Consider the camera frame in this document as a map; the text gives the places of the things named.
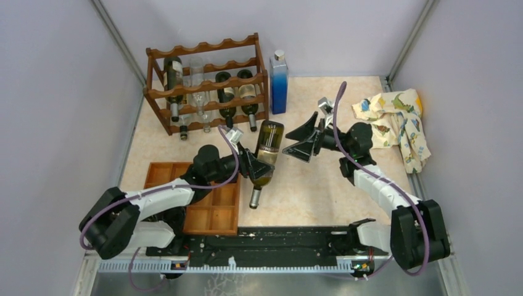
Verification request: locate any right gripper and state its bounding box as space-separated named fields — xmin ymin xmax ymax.
xmin=283 ymin=111 xmax=353 ymax=162

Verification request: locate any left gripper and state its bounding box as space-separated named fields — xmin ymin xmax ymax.
xmin=207 ymin=141 xmax=274 ymax=182

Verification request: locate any tall green wine bottle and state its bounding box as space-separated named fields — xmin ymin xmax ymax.
xmin=249 ymin=120 xmax=284 ymax=209

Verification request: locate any green wine bottle white label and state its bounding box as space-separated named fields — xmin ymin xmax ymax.
xmin=215 ymin=71 xmax=236 ymax=128

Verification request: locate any green wine bottle dark label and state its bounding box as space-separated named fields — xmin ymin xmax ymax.
xmin=237 ymin=69 xmax=258 ymax=132

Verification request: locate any blue square glass bottle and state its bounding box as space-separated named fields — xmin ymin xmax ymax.
xmin=270 ymin=49 xmax=289 ymax=115

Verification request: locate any clear liquor bottle black cap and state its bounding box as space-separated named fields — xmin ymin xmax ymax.
xmin=178 ymin=94 xmax=192 ymax=141

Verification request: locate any clear tall glass bottle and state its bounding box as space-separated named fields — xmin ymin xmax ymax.
xmin=189 ymin=57 xmax=205 ymax=117

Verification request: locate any dark bottle brown label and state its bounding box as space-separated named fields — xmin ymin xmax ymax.
xmin=163 ymin=56 xmax=184 ymax=123

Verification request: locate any clear square glass bottle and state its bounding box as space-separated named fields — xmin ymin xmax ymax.
xmin=199 ymin=92 xmax=211 ymax=133

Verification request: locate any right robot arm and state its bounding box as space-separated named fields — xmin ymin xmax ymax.
xmin=283 ymin=113 xmax=450 ymax=270

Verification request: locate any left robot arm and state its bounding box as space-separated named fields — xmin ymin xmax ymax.
xmin=79 ymin=145 xmax=274 ymax=259

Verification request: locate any wooden wine rack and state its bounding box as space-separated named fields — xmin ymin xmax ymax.
xmin=143 ymin=33 xmax=270 ymax=135

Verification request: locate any wooden compartment tray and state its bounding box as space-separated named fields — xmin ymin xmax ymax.
xmin=144 ymin=162 xmax=241 ymax=236

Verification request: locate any dinosaur print cloth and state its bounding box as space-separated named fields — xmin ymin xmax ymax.
xmin=352 ymin=88 xmax=431 ymax=174

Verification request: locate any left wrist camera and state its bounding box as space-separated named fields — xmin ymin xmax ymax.
xmin=226 ymin=128 xmax=244 ymax=145

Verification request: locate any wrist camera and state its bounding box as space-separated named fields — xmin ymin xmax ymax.
xmin=226 ymin=128 xmax=244 ymax=145
xmin=318 ymin=97 xmax=334 ymax=125

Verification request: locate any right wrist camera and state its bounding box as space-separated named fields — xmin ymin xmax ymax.
xmin=318 ymin=97 xmax=334 ymax=125

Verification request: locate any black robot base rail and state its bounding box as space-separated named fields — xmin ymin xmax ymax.
xmin=146 ymin=226 xmax=375 ymax=273

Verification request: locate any aluminium corner frame post right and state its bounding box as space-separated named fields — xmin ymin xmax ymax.
xmin=386 ymin=0 xmax=439 ymax=87

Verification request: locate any aluminium corner frame post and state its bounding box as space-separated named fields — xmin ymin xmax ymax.
xmin=89 ymin=0 xmax=146 ymax=87
xmin=386 ymin=0 xmax=439 ymax=87

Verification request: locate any aluminium corner frame post left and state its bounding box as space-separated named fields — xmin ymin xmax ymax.
xmin=89 ymin=0 xmax=146 ymax=87

